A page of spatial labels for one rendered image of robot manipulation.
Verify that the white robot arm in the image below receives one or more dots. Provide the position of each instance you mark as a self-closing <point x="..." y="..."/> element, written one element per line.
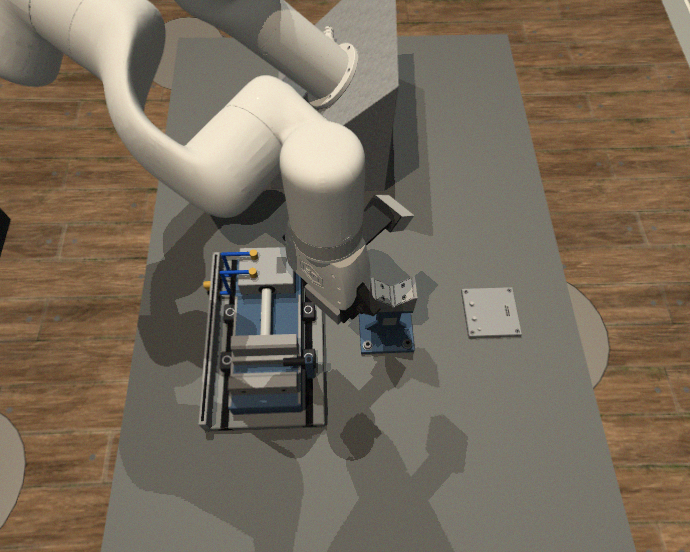
<point x="266" y="128"/>

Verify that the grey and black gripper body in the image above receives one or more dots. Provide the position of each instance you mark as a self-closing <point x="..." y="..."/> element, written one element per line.
<point x="335" y="280"/>

